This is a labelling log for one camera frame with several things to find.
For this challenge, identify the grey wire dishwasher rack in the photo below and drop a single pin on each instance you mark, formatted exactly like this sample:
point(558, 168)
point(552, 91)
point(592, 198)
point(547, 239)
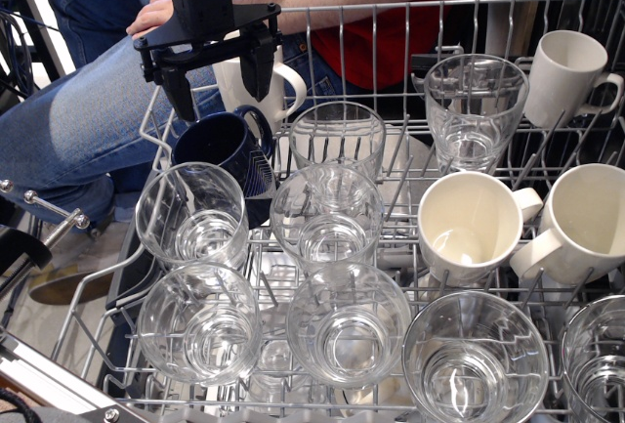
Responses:
point(534, 158)

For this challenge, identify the blue jeans legs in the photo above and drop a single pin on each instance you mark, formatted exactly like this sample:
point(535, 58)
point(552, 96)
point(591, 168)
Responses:
point(77, 142)

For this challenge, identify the white mug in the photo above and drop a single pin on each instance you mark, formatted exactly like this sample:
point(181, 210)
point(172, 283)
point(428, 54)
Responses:
point(287, 93)
point(567, 66)

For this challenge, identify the white mug back left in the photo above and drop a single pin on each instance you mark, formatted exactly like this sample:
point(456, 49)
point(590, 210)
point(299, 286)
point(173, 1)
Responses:
point(287, 93)

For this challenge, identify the dark blue patterned mug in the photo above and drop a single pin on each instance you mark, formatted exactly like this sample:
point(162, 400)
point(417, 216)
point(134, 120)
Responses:
point(240, 142)

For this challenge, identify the white mug back right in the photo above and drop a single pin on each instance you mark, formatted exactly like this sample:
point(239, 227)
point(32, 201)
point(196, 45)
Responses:
point(567, 66)

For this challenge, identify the cream mug centre right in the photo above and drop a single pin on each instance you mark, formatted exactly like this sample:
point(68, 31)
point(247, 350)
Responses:
point(469, 223)

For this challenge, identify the person's hand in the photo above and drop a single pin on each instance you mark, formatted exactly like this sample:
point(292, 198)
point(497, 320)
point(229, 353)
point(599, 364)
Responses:
point(151, 16)

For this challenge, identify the clear glass cup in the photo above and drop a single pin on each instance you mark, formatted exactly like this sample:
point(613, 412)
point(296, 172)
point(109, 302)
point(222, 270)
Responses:
point(345, 325)
point(326, 214)
point(474, 105)
point(193, 211)
point(339, 132)
point(470, 356)
point(201, 324)

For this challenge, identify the clear glass cup right edge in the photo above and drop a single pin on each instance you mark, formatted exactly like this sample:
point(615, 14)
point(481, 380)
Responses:
point(592, 362)

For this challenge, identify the red shirt torso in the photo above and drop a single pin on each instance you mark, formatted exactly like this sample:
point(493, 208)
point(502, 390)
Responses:
point(365, 54)

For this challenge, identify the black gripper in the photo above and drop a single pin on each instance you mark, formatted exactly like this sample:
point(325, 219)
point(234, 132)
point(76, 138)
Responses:
point(203, 32)

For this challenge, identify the cream mug far right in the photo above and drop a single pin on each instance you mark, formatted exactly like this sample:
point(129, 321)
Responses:
point(581, 232)

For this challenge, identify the cream mug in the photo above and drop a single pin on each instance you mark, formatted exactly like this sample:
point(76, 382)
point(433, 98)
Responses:
point(581, 232)
point(469, 223)

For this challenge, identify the brown shoe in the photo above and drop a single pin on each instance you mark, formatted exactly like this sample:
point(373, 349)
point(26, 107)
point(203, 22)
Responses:
point(57, 287)

